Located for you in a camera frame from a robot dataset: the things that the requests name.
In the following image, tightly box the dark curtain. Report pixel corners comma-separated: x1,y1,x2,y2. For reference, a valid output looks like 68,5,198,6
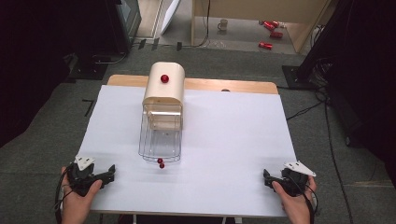
0,0,108,149
306,0,396,188

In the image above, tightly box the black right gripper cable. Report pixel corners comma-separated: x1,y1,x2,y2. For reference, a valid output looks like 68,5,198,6
289,175,320,224

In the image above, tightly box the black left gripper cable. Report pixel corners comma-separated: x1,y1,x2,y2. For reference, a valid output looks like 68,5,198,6
53,171,76,224

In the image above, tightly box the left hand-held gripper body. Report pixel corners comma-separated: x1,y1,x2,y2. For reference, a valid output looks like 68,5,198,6
66,155,108,198

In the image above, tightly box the black stand base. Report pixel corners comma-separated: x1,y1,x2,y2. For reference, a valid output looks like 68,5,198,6
281,64,316,91
67,54,109,80

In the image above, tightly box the white leaning board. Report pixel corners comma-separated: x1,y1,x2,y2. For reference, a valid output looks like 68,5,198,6
160,0,182,36

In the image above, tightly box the black floor cable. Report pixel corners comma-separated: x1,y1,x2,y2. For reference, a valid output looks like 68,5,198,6
323,102,356,224
285,100,327,121

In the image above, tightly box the black hanging cable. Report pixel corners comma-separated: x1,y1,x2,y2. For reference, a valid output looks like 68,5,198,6
182,0,211,49

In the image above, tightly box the cream box with red knob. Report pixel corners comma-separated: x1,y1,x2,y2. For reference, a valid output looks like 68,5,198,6
142,61,187,132

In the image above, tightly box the black monitor cabinet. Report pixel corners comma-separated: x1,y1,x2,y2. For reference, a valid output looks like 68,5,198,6
105,0,143,54

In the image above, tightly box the white table sheet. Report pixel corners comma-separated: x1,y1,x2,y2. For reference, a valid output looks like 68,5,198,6
77,84,297,218

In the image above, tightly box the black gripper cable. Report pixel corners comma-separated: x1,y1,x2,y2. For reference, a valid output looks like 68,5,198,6
289,175,320,224
53,171,76,224

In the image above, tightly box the wooden table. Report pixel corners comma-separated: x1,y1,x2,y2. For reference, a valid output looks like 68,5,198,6
106,74,279,95

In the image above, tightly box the person's right hand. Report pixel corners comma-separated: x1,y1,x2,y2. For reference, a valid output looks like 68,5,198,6
272,177,318,224

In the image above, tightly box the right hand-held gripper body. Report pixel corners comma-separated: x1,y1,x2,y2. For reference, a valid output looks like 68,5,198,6
270,160,318,198

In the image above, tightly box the light wooden shelf unit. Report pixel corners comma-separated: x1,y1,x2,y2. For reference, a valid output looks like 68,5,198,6
191,0,332,54

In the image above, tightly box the clear drawer with red knob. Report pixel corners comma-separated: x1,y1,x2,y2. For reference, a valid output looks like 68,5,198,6
137,104,183,170

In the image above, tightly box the person's left hand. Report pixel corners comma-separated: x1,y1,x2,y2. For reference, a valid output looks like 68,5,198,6
60,165,104,224

